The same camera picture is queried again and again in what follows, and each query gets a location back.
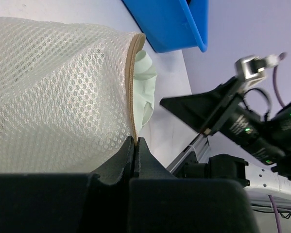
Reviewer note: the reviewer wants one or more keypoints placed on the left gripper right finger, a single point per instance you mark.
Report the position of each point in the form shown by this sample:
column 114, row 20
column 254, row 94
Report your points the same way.
column 162, row 203

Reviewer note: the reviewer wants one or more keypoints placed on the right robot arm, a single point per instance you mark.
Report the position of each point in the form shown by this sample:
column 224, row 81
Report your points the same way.
column 227, row 166

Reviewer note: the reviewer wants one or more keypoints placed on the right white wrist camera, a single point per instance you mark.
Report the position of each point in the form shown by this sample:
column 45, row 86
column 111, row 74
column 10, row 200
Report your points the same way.
column 250, row 70

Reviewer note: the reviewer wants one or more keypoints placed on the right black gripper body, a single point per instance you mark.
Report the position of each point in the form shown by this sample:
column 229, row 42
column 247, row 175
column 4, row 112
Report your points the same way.
column 245, row 128

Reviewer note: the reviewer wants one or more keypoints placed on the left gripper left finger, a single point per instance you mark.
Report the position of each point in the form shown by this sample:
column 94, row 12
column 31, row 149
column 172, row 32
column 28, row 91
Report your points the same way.
column 94, row 202

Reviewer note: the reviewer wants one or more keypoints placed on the pale mint bra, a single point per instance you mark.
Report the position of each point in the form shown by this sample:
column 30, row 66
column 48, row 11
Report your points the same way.
column 144, row 81

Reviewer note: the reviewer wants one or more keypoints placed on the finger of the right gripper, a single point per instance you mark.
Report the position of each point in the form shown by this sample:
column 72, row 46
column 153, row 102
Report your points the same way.
column 204, row 113

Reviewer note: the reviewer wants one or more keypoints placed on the blue plastic bin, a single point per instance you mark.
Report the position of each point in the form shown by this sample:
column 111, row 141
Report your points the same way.
column 172, row 25

